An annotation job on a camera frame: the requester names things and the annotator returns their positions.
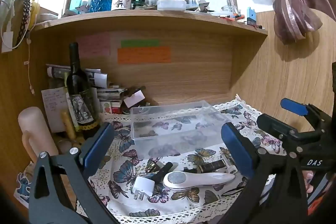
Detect rolled magazine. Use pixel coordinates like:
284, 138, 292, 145
46, 64, 109, 88

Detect person's right hand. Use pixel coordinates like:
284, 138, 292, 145
302, 170, 319, 194

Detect white plug charger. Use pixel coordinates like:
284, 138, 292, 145
131, 177, 155, 201

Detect orange pens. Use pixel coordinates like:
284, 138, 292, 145
219, 14, 242, 21

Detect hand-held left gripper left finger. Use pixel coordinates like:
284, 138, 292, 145
28, 122, 120, 224

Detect white cord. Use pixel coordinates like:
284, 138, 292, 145
26, 30, 36, 95

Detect blue cartoon sticker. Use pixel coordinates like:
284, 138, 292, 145
14, 172, 33, 207

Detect white handheld massager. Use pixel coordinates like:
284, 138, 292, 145
163, 172, 236, 191

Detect gold metal clip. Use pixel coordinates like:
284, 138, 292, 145
144, 158, 160, 174

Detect black lace ribbon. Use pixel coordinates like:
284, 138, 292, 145
13, 0, 32, 50

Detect pink sticky note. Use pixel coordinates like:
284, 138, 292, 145
76, 32, 111, 58

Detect white paper tag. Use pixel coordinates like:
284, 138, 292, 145
123, 91, 146, 108

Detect orange sticky note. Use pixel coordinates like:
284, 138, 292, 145
117, 47, 172, 64

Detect pale pink cylinder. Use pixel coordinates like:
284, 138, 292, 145
18, 106, 59, 164

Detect stack of small booklets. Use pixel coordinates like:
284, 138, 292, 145
96, 85, 126, 114

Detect handwritten paper note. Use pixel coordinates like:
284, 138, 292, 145
41, 88, 70, 133

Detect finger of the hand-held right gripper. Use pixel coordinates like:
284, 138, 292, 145
257, 114, 300, 139
280, 98, 328, 122

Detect butterfly print lace cloth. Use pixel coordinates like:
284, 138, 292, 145
76, 94, 289, 224

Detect clear lidded plastic container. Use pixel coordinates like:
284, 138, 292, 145
157, 0, 186, 11

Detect green sticky note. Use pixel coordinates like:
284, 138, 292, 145
121, 40, 160, 47

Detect glass jar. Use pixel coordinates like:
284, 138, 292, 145
222, 0, 239, 14

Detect dark wine bottle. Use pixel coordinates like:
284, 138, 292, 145
66, 42, 101, 140

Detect thin black hair tie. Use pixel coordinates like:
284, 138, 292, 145
220, 185, 246, 197

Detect wooden shelf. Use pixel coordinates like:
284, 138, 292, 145
30, 10, 268, 106

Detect yellow candle stick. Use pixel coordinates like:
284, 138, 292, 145
61, 110, 78, 140

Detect clear plastic storage box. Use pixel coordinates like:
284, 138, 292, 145
130, 100, 231, 159

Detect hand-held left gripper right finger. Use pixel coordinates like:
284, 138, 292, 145
220, 122, 308, 224

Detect cardboard tube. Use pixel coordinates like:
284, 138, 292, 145
62, 0, 72, 17

